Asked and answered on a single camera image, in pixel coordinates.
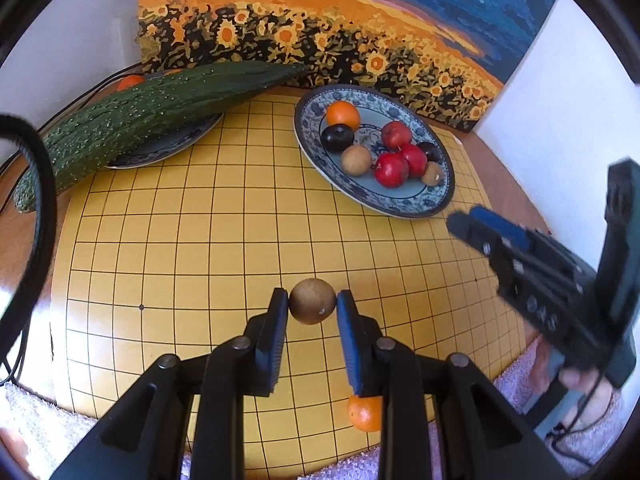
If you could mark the large brown round fruit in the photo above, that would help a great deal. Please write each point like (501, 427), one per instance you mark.
(312, 301)

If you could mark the blue white plate under cucumber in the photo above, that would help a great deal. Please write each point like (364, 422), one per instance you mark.
(175, 142)

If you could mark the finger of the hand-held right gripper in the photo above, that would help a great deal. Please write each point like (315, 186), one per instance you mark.
(502, 227)
(475, 235)

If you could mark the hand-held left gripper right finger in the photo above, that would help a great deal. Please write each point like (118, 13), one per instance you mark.
(350, 345)

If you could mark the red apple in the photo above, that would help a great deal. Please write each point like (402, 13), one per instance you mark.
(416, 159)
(391, 170)
(396, 134)

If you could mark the large green cucumber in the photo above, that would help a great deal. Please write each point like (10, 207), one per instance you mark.
(150, 110)

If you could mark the small dark purple plum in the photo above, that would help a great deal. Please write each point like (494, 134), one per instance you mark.
(431, 151)

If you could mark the small brown round fruit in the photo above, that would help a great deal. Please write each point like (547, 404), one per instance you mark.
(433, 174)

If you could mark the large dark purple plum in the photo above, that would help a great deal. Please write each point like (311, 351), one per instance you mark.
(336, 139)

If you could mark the sunflower field painting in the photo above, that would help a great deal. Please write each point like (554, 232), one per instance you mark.
(325, 20)

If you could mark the person's right hand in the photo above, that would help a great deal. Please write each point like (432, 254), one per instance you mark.
(582, 387)

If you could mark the pale brown round fruit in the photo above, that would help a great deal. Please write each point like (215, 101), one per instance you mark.
(356, 161)

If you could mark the blue white patterned plate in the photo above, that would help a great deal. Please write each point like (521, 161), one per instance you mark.
(320, 160)

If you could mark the orange fruit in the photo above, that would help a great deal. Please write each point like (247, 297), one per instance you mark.
(343, 115)
(130, 82)
(365, 415)

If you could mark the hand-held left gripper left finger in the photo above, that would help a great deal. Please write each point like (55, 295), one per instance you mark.
(272, 340)

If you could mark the purple towel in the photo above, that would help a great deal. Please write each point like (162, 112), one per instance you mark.
(30, 425)

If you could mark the yellow go board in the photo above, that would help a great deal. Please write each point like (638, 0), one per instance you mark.
(175, 260)

